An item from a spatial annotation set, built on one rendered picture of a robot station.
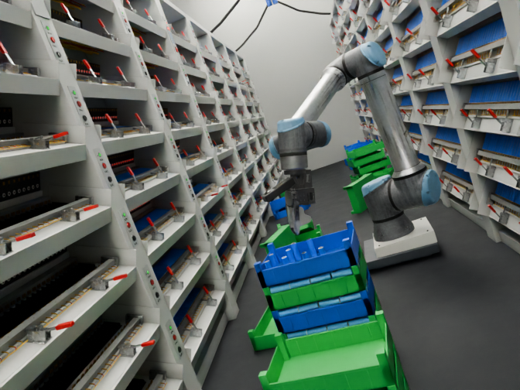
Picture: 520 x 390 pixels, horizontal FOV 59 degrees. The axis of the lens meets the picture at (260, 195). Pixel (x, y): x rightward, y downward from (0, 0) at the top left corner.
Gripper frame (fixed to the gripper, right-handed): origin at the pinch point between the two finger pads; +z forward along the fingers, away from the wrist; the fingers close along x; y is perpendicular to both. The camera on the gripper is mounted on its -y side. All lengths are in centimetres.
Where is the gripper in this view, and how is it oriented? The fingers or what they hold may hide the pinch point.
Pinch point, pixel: (293, 230)
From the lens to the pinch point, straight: 151.9
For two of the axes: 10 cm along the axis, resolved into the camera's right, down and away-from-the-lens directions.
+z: 0.9, 9.9, 0.7
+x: -2.5, -0.5, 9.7
